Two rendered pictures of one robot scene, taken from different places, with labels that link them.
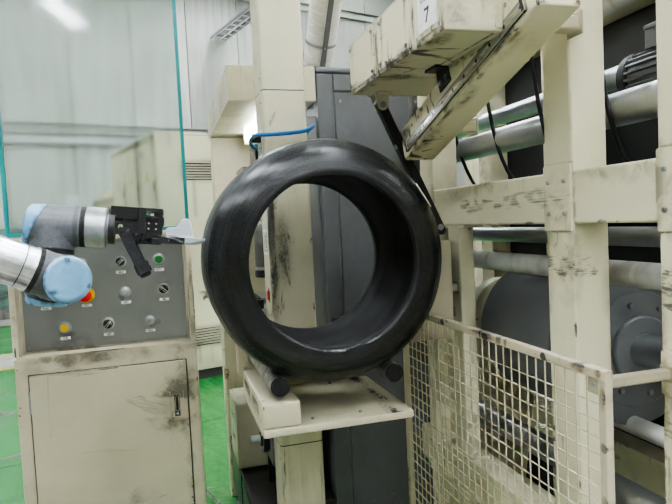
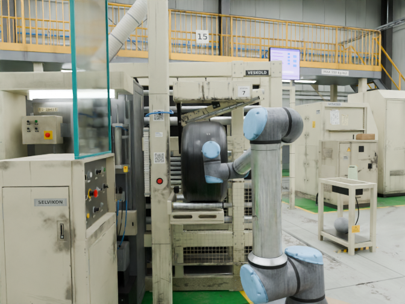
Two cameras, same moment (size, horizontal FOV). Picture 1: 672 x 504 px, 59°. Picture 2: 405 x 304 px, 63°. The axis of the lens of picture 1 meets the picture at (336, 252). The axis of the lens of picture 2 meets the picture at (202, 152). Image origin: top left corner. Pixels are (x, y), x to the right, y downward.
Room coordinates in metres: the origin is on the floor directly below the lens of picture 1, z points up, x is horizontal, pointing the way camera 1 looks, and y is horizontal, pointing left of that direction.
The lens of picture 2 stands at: (0.88, 2.29, 1.38)
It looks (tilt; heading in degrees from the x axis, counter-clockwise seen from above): 3 degrees down; 286
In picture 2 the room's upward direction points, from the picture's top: 1 degrees counter-clockwise
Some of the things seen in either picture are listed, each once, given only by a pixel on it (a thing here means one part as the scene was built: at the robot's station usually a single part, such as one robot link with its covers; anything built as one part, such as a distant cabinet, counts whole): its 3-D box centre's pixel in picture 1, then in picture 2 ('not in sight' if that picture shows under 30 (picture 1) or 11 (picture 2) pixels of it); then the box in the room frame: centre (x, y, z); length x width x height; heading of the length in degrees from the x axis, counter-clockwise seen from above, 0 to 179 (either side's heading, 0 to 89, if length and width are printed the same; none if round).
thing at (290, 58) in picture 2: not in sight; (284, 64); (1.05, -3.75, 2.60); 0.60 x 0.05 x 0.55; 32
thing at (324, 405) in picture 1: (322, 401); (197, 215); (1.55, 0.06, 0.80); 0.37 x 0.36 x 0.02; 106
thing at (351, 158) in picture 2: not in sight; (348, 172); (-0.10, -4.44, 0.62); 0.91 x 0.58 x 1.25; 32
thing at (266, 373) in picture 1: (267, 370); (197, 205); (1.50, 0.19, 0.90); 0.35 x 0.05 x 0.05; 16
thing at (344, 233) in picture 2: not in sight; (345, 213); (0.27, -1.99, 0.40); 0.60 x 0.35 x 0.80; 122
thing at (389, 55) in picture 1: (431, 41); (212, 92); (1.51, -0.26, 1.71); 0.61 x 0.25 x 0.15; 16
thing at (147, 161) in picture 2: not in sight; (147, 161); (1.86, 0.20, 1.19); 0.05 x 0.04 x 0.48; 106
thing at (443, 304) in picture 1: (416, 287); (170, 174); (1.86, -0.25, 1.05); 0.20 x 0.15 x 0.30; 16
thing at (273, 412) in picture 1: (268, 394); (196, 215); (1.51, 0.19, 0.84); 0.36 x 0.09 x 0.06; 16
